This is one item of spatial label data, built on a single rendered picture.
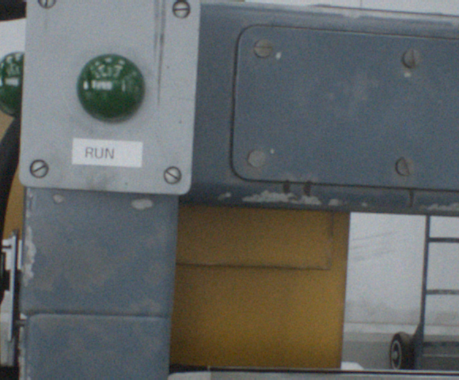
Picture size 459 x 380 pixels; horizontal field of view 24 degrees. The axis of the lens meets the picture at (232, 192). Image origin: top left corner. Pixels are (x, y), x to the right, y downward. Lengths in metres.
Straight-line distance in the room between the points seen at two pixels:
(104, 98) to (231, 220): 0.33
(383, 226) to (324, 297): 5.12
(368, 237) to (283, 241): 5.16
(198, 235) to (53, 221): 0.27
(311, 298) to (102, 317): 0.34
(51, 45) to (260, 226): 0.34
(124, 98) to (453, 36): 0.18
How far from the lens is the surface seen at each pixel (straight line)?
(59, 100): 0.46
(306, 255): 0.78
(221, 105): 0.52
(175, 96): 0.47
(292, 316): 0.83
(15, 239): 0.71
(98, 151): 0.46
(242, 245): 0.77
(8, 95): 0.48
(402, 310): 6.05
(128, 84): 0.45
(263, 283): 0.83
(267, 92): 0.52
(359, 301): 5.97
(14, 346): 0.80
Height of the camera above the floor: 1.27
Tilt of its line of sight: 3 degrees down
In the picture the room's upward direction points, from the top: 3 degrees clockwise
